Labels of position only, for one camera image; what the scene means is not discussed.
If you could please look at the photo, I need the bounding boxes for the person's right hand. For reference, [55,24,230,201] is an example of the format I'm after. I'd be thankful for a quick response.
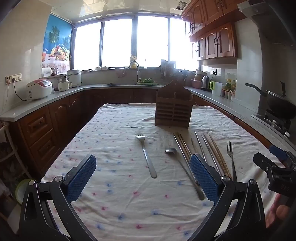
[265,193,292,229]

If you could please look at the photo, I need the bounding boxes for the white storage rack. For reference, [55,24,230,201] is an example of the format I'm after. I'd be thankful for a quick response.
[0,120,33,223]

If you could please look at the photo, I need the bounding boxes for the curved kitchen faucet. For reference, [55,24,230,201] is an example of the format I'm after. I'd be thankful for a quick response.
[129,61,141,84]

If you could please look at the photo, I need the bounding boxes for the metal spoon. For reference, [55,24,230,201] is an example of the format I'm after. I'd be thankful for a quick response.
[165,148,205,201]

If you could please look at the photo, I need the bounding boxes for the large white electric cooker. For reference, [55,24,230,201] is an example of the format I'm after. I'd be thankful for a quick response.
[67,69,82,88]

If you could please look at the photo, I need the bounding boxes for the green plastic bowl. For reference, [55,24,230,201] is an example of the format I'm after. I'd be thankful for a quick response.
[15,178,33,204]

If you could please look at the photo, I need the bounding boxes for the wooden lower cabinets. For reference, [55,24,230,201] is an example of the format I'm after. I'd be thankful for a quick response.
[9,88,272,179]

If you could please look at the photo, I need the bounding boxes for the palm and fruit wall poster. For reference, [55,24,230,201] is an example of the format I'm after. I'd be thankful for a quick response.
[42,13,74,69]

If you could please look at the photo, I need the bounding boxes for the gas stove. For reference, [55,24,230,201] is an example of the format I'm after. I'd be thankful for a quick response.
[251,109,296,139]

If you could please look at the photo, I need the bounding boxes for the wooden upper cabinets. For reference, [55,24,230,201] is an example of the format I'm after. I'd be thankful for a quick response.
[181,0,238,61]

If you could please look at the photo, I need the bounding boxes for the metal fork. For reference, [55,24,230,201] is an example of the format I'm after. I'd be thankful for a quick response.
[136,134,158,178]
[226,141,238,182]

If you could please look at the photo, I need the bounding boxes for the grey kitchen countertop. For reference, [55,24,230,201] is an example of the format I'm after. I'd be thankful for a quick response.
[0,83,296,160]

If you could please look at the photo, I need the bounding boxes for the white wall power strip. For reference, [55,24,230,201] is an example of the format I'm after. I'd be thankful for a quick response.
[5,74,22,84]

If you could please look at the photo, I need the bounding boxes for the group of condiment bottles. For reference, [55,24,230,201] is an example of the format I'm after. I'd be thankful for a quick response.
[223,73,237,93]

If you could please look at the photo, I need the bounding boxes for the large kitchen window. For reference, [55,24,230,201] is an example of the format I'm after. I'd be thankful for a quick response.
[73,14,201,72]

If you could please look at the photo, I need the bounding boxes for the range hood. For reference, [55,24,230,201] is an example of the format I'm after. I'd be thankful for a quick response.
[237,0,296,44]

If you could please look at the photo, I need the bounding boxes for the wooden cabinets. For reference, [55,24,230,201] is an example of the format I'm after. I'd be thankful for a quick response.
[181,0,238,61]
[9,88,272,179]

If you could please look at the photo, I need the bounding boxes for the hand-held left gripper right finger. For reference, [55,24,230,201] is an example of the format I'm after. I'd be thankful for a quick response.
[189,153,266,241]

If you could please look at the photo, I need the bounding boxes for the black wok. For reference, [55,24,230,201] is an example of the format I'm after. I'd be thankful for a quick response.
[245,81,296,120]

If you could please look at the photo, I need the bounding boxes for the floral white tablecloth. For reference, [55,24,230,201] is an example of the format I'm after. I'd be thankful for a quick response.
[40,103,286,241]

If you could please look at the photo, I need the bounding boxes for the green and white pitcher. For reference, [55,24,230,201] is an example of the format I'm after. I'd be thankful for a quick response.
[209,81,223,95]

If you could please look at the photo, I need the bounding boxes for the metal chopstick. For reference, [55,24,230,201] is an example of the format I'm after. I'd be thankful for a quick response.
[194,130,207,163]
[202,134,223,175]
[173,133,200,186]

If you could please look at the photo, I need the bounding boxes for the row of spice jars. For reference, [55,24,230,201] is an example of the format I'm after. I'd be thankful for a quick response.
[221,89,234,100]

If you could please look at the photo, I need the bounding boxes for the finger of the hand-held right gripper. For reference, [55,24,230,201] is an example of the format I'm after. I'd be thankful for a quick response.
[253,152,280,174]
[269,145,296,167]

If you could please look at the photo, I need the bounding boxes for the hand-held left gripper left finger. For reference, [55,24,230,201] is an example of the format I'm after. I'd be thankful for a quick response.
[19,154,97,241]

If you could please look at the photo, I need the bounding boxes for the green basket with vegetables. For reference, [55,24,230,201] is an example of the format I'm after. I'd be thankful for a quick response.
[137,79,160,86]

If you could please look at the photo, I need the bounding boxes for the white and red rice cooker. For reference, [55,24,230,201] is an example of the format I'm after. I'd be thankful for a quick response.
[26,79,53,100]

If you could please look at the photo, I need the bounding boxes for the steel electric kettle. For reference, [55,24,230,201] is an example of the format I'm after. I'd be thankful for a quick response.
[201,75,210,91]

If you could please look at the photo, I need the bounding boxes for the white blender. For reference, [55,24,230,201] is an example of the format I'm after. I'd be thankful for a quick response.
[58,75,73,92]

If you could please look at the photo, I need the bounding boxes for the black power cable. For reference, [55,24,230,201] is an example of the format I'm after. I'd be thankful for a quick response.
[13,80,30,101]

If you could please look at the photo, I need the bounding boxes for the dish drying rack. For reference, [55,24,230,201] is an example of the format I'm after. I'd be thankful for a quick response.
[160,59,177,78]

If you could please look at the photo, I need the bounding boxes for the wooden utensil holder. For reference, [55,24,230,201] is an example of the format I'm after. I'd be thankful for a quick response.
[155,80,191,128]

